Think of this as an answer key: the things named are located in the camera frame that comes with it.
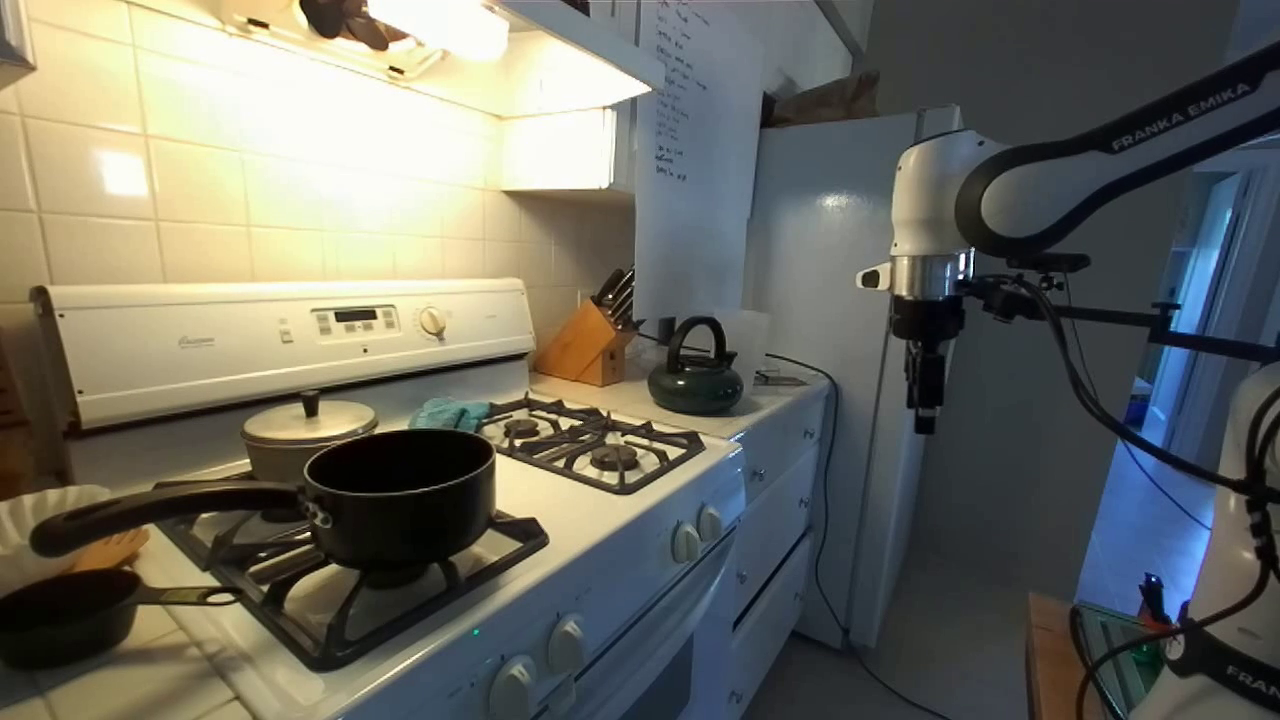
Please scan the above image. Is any dark green kettle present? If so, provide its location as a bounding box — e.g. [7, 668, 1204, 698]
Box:
[644, 314, 750, 421]

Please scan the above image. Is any silver lidded pot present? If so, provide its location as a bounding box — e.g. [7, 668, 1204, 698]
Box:
[240, 390, 386, 488]

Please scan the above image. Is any teal cloth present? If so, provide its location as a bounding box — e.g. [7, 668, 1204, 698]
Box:
[408, 396, 495, 440]

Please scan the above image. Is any brown cardboard box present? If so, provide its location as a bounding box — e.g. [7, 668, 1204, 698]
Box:
[761, 67, 883, 133]

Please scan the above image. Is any wooden knife block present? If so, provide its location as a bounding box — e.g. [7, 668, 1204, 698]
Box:
[534, 298, 632, 394]

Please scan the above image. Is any wooden spatula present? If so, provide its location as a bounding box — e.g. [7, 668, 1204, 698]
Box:
[64, 525, 153, 575]

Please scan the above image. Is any white gas stove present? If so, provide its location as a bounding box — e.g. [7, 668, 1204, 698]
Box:
[33, 276, 754, 720]

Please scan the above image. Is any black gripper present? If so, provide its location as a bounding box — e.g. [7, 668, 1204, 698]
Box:
[890, 298, 967, 440]

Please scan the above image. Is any small black frying pan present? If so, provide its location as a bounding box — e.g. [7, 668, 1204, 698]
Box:
[0, 567, 245, 673]

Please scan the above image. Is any black burner grate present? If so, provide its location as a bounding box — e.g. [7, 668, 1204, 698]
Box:
[479, 394, 707, 499]
[155, 495, 554, 673]

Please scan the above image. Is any white range hood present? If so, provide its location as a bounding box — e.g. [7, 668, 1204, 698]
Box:
[133, 0, 663, 125]

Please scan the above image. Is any white plate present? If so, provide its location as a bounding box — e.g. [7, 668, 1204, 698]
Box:
[0, 480, 136, 598]

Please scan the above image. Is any wooden table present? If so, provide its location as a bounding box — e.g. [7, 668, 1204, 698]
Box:
[1025, 593, 1166, 720]

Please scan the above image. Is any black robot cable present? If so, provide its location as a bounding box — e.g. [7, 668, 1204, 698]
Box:
[973, 252, 1280, 720]

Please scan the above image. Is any green striped board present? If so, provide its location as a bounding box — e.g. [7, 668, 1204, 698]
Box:
[1068, 602, 1172, 716]

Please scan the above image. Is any black saucepan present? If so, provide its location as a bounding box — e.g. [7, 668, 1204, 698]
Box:
[27, 425, 500, 575]

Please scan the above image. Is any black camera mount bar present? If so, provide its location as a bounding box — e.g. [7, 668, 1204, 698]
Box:
[1021, 248, 1280, 370]

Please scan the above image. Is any dark power cable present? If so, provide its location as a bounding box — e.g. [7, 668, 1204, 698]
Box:
[761, 349, 943, 720]

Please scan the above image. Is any white refrigerator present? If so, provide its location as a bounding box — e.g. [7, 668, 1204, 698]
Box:
[742, 105, 978, 656]

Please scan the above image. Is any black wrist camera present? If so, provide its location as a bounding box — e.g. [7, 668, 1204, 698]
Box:
[960, 271, 1047, 324]

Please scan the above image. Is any small white wall box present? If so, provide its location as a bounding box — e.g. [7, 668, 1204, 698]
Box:
[495, 105, 632, 202]

